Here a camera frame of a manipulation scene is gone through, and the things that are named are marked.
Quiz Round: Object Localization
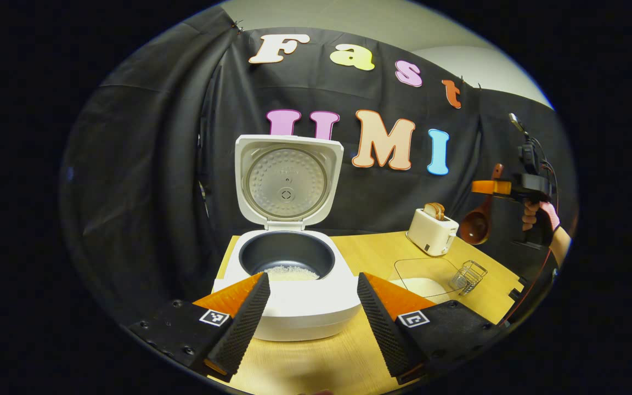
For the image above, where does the red cable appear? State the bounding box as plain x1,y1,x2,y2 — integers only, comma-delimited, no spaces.
500,247,557,325

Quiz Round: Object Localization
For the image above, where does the brown wooden spoon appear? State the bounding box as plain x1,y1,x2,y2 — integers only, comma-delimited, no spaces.
460,163,504,245

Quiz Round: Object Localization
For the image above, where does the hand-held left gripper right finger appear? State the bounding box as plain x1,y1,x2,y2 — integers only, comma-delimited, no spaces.
357,273,506,385

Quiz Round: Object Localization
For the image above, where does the black backdrop cloth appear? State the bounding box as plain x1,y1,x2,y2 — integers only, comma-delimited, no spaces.
59,7,578,308

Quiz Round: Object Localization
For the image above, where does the white toaster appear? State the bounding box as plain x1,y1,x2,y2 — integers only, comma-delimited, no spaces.
407,207,459,257

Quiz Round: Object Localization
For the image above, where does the clear chopstick holder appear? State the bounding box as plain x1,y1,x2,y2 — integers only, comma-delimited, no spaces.
449,260,488,296

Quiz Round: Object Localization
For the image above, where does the white rice cooker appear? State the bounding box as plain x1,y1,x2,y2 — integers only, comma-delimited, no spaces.
212,134,362,342

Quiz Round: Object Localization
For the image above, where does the white rice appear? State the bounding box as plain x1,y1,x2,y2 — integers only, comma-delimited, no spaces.
264,266,319,281

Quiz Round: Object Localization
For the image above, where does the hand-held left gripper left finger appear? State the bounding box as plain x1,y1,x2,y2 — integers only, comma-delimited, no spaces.
128,273,271,383

